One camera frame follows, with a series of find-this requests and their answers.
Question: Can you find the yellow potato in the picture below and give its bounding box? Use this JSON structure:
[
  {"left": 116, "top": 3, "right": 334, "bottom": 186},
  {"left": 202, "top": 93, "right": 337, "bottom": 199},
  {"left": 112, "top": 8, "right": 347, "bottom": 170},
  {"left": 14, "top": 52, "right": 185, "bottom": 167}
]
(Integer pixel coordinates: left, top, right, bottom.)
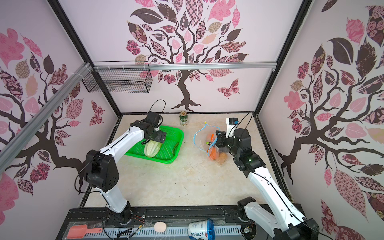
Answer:
[{"left": 217, "top": 153, "right": 228, "bottom": 164}]

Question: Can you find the green cabbage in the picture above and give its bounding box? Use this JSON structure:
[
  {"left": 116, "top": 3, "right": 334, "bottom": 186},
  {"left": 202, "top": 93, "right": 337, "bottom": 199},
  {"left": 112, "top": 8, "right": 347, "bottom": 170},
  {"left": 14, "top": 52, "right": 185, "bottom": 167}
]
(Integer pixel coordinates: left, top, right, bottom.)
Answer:
[{"left": 144, "top": 141, "right": 163, "bottom": 158}]

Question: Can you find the clear zip top bag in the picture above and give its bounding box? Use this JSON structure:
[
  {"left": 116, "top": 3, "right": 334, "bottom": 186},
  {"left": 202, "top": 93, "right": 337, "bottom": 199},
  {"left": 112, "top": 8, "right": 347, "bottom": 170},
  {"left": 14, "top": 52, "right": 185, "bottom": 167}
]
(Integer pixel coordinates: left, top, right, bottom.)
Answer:
[{"left": 193, "top": 122, "right": 228, "bottom": 165}]

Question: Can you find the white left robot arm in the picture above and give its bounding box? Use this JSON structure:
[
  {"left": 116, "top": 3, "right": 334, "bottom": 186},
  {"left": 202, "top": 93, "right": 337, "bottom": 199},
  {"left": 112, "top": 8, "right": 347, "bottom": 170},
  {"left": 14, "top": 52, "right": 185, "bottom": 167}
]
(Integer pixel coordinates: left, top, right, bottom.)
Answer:
[{"left": 84, "top": 111, "right": 167, "bottom": 225}]

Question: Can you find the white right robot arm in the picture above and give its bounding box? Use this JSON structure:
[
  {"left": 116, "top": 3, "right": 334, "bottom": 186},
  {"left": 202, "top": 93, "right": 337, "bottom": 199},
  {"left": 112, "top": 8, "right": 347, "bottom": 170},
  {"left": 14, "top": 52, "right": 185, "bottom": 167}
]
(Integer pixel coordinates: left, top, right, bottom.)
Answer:
[{"left": 214, "top": 129, "right": 319, "bottom": 240}]

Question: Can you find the green chili pepper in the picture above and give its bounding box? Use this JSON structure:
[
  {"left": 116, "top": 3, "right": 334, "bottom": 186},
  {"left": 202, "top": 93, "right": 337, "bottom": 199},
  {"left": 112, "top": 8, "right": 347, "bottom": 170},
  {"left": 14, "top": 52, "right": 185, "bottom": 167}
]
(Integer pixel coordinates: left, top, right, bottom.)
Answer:
[{"left": 173, "top": 142, "right": 179, "bottom": 156}]

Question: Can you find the green plastic basket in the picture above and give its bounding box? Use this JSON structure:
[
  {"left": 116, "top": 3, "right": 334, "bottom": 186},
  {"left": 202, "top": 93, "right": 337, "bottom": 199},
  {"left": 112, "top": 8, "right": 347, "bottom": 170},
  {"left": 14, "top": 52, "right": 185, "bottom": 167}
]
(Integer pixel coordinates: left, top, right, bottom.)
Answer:
[{"left": 126, "top": 126, "right": 184, "bottom": 164}]

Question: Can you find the white blue cup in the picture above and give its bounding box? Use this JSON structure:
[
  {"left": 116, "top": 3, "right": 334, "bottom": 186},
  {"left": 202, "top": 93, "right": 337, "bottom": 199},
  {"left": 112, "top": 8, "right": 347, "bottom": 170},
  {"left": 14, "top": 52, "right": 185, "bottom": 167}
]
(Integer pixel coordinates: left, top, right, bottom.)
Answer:
[{"left": 188, "top": 219, "right": 216, "bottom": 240}]

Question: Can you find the beige egg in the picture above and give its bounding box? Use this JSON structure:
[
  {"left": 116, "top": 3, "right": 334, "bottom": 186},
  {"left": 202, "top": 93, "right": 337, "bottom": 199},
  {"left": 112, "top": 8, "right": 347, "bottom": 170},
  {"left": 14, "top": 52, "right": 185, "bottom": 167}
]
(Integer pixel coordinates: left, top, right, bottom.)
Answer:
[{"left": 154, "top": 222, "right": 167, "bottom": 233}]

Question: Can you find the pink plastic scoop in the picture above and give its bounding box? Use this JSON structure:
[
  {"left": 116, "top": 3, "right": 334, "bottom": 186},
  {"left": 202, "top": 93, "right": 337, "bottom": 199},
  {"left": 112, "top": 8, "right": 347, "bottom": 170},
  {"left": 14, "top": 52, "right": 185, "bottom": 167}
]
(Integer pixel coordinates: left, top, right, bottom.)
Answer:
[{"left": 67, "top": 225, "right": 103, "bottom": 239}]

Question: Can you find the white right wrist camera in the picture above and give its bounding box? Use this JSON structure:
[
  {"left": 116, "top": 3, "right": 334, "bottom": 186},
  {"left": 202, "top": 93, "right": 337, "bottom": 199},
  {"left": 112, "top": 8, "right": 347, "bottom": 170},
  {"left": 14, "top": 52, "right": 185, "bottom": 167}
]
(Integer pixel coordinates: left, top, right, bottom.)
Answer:
[{"left": 226, "top": 117, "right": 239, "bottom": 138}]

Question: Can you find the black wire basket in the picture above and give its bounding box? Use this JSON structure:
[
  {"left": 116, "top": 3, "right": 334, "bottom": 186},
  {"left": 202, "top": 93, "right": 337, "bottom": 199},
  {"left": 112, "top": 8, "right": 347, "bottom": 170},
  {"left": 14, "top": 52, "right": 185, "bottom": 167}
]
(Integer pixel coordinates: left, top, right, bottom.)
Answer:
[{"left": 82, "top": 60, "right": 153, "bottom": 94}]

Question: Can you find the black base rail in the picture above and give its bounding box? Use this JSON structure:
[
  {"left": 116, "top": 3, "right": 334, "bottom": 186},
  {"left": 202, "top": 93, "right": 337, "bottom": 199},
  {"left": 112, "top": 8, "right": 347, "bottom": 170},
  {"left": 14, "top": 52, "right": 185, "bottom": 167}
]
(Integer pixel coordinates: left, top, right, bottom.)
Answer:
[{"left": 56, "top": 205, "right": 271, "bottom": 240}]

